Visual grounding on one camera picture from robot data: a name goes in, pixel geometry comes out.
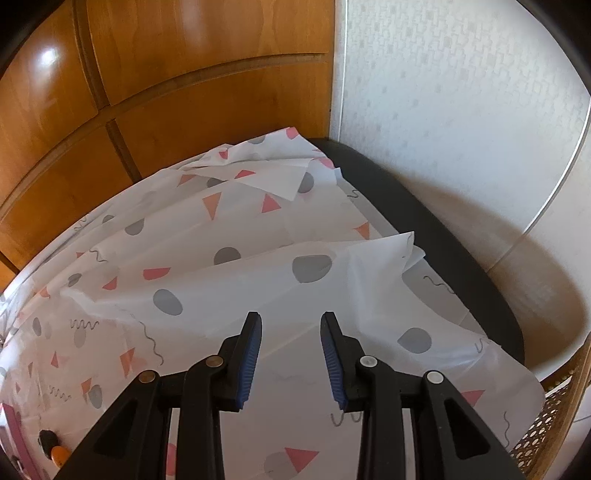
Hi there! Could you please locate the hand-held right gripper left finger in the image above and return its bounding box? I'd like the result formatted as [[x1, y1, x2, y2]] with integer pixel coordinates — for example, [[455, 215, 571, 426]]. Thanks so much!
[[54, 311, 263, 480]]

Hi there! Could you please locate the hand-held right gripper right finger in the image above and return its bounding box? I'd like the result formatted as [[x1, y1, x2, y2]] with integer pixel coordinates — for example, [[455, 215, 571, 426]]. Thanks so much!
[[320, 311, 527, 480]]

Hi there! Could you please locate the white patterned tablecloth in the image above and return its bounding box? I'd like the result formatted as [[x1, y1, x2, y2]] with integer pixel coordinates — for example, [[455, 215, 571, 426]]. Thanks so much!
[[0, 127, 544, 480]]

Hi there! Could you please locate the black table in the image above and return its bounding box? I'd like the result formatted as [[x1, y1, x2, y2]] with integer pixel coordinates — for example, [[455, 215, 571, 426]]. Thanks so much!
[[307, 137, 527, 365]]

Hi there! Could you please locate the rattan chair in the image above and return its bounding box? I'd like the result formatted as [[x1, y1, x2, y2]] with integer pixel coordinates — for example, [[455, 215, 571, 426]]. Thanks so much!
[[505, 332, 591, 469]]

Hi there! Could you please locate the pink strip object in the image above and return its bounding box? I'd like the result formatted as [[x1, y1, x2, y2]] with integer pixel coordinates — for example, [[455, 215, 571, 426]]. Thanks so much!
[[0, 402, 42, 480]]

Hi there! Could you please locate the white wall trim strip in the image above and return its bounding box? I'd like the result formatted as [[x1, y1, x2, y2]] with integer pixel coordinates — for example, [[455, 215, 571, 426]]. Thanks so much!
[[330, 0, 348, 139]]

